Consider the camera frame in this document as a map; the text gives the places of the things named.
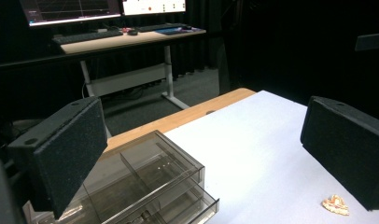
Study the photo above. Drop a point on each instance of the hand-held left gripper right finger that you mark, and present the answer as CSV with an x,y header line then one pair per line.
x,y
346,149

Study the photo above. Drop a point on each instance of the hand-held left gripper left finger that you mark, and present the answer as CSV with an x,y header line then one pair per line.
x,y
61,149

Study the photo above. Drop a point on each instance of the clear smoky plastic drawer box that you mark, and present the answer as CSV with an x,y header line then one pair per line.
x,y
153,183

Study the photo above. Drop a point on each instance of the white table mat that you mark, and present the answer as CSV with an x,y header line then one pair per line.
x,y
256,155

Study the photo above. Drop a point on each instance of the black keyboard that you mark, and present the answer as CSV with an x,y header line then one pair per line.
x,y
161,27
86,36

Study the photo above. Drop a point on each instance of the wooden standing desk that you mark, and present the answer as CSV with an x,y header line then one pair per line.
x,y
131,42

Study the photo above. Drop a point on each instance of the black computer mouse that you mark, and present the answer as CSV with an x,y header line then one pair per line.
x,y
132,32

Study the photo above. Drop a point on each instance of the computer monitor with dark screen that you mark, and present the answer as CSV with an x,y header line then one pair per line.
x,y
69,11

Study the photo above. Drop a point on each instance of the blue notebook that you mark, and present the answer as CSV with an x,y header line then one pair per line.
x,y
175,30

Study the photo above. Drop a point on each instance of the computer monitor with white screen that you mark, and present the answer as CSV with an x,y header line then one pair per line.
x,y
153,6

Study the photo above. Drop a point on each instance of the black curtain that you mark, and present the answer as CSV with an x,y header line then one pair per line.
x,y
197,34

